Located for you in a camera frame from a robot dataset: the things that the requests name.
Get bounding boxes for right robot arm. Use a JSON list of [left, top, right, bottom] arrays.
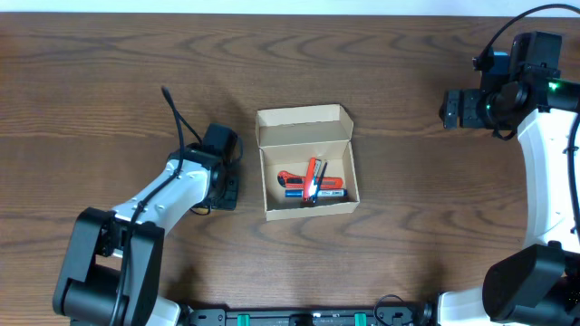
[[436, 77, 579, 325]]

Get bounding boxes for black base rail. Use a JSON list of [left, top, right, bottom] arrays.
[[177, 296, 446, 326]]

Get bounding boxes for red and white pliers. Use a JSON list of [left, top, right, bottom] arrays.
[[302, 158, 327, 205]]

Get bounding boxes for open cardboard box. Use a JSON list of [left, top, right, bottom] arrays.
[[256, 104, 360, 222]]

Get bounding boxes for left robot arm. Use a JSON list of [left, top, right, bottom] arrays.
[[52, 144, 236, 325]]

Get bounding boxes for red utility knife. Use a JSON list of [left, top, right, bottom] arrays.
[[277, 170, 343, 189]]

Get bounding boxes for blue marker pen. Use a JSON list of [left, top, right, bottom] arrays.
[[285, 188, 348, 198]]

